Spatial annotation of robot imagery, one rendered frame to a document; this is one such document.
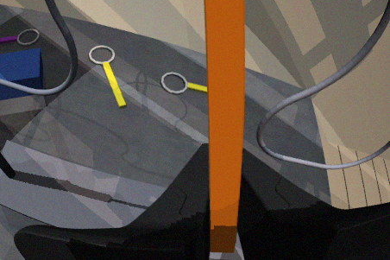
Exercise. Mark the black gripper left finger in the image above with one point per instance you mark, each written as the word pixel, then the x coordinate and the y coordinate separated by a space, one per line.
pixel 175 227

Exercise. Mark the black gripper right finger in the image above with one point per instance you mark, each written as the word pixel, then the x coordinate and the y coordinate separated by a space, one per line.
pixel 279 221

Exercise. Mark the grey ring with yellow handle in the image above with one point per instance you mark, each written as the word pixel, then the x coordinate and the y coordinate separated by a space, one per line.
pixel 111 77
pixel 189 86

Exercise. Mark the white ring with pink handle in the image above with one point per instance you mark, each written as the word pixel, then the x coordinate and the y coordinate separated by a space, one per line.
pixel 17 38

